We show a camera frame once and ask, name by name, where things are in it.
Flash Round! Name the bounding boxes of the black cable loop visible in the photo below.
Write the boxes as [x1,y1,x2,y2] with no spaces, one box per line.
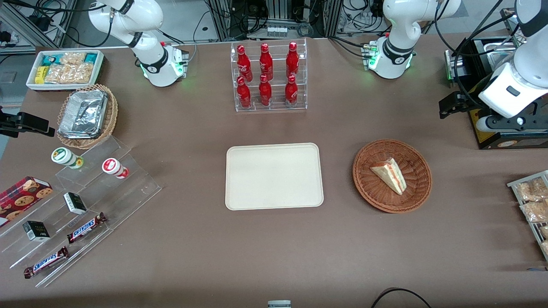
[370,288,433,308]

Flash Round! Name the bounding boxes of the red lidded cup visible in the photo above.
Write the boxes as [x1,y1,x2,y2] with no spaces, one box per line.
[101,157,129,179]

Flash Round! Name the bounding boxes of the small black box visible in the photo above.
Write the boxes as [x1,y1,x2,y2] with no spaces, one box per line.
[22,220,51,242]
[63,192,88,215]

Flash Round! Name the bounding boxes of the steel warmer pan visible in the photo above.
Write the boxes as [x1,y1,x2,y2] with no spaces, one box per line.
[485,41,521,76]

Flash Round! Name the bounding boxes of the red cookie box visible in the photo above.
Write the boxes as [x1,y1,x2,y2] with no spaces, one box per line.
[0,176,54,228]

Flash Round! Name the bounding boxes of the Snickers bar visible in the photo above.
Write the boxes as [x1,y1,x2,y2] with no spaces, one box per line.
[66,212,108,244]
[23,246,70,279]

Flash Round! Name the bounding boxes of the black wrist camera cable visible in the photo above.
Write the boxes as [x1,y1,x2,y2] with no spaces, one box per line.
[434,0,521,107]

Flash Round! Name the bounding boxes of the clear cracker bag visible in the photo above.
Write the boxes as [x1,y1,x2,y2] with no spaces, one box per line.
[60,52,86,66]
[68,63,95,84]
[45,64,71,84]

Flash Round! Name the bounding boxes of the white rectangular snack bin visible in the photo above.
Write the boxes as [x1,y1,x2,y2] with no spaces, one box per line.
[26,50,105,92]

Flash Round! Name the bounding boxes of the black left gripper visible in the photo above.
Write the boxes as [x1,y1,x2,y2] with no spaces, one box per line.
[438,91,477,120]

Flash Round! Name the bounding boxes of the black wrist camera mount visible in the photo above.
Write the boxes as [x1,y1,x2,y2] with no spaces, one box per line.
[488,115,541,132]

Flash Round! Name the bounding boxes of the green lidded cup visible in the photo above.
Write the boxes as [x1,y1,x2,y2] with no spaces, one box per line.
[51,147,84,169]

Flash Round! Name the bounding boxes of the round brown wicker basket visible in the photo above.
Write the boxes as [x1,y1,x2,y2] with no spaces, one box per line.
[353,139,432,213]

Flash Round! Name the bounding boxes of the clear acrylic tiered stand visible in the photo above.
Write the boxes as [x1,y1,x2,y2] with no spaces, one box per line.
[0,136,162,288]

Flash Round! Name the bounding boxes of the stack of foil containers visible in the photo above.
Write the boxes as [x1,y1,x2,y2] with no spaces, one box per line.
[58,89,108,139]

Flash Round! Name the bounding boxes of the cream rectangular plastic tray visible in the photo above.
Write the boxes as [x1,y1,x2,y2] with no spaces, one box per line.
[225,143,324,211]

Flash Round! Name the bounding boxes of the light tan wicker basket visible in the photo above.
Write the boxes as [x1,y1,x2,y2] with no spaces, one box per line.
[57,84,119,150]

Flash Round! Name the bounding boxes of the black device on stand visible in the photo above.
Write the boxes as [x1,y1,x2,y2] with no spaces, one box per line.
[0,107,56,138]

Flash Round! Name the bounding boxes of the red soda bottle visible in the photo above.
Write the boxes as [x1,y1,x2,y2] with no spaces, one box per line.
[259,74,273,107]
[237,45,253,83]
[285,75,298,105]
[236,76,252,109]
[259,43,274,81]
[286,41,300,79]

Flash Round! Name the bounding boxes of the black food warmer machine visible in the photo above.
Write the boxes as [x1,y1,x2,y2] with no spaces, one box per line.
[444,36,548,150]

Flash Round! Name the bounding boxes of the aluminium frame equipment rack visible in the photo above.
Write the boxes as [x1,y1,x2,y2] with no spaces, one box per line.
[205,0,344,40]

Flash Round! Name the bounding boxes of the aluminium profile frame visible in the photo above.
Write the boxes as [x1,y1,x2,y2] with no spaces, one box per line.
[0,0,78,54]

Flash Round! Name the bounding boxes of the triangular sandwich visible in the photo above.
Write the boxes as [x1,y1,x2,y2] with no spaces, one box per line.
[370,158,407,195]

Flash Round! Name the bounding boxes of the grey wire rack tray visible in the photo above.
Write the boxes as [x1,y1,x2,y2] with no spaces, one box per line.
[507,170,548,262]

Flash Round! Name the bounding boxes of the clear acrylic bottle rack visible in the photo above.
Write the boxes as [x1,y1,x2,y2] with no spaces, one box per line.
[230,38,308,113]

